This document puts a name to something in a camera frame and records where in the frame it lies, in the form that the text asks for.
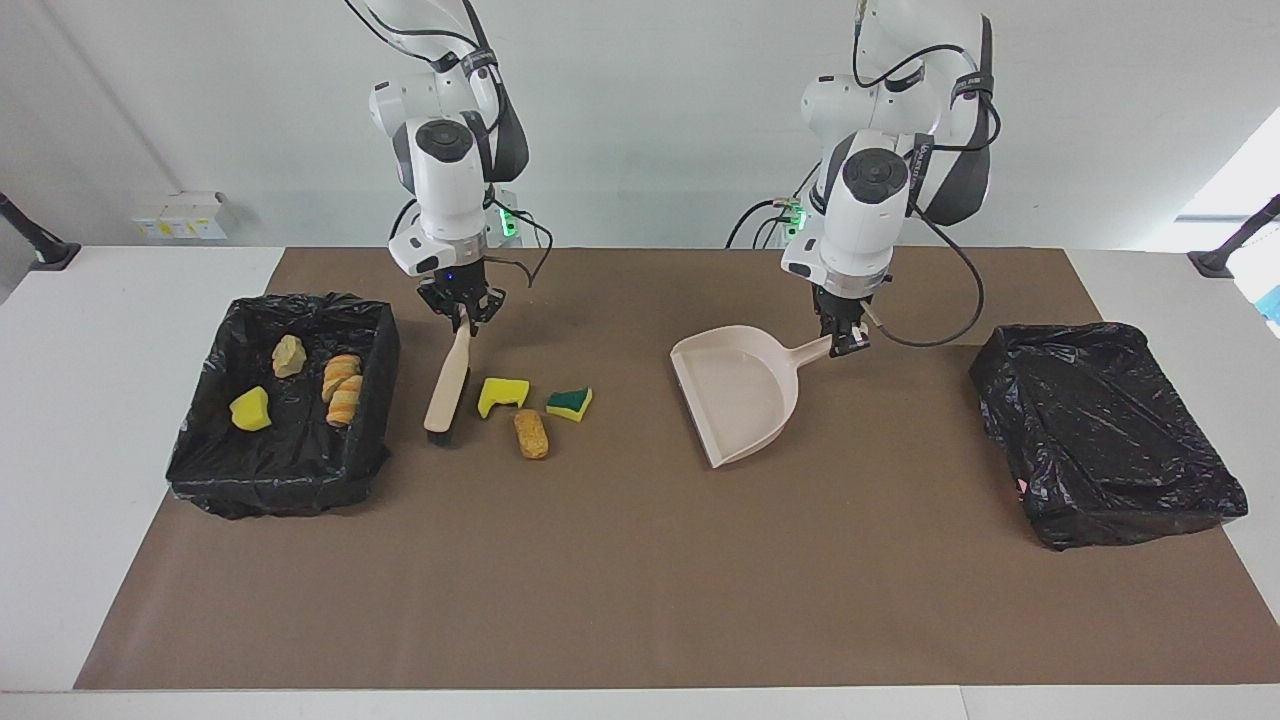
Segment black base cable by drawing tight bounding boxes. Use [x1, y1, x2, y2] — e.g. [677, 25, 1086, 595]
[725, 165, 823, 249]

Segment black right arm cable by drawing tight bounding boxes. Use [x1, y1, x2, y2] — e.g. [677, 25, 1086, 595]
[343, 0, 554, 291]

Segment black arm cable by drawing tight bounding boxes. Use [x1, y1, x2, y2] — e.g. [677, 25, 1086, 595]
[343, 0, 554, 291]
[850, 0, 987, 349]

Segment black stand foot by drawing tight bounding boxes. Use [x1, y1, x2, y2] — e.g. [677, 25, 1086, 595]
[0, 190, 82, 272]
[1187, 193, 1280, 280]

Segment yellow notched sponge piece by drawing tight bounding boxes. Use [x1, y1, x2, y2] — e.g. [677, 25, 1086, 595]
[477, 376, 532, 421]

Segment brown table mat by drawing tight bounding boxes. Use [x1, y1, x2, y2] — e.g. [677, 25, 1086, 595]
[73, 247, 1280, 691]

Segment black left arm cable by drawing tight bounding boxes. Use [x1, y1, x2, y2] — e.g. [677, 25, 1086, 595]
[850, 0, 987, 349]

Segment green and yellow sponge piece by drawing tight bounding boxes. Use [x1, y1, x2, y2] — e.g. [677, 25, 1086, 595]
[545, 386, 594, 424]

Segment beige hand brush black bristles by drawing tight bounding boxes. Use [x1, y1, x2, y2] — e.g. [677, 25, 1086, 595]
[423, 308, 474, 447]

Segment black bag-lined bin pink tag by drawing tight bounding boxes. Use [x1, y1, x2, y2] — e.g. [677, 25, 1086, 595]
[968, 321, 1250, 552]

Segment beige plastic dustpan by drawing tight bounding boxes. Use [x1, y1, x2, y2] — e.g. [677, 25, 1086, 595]
[669, 324, 836, 469]

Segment white wall socket box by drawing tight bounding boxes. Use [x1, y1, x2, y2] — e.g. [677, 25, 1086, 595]
[132, 192, 231, 242]

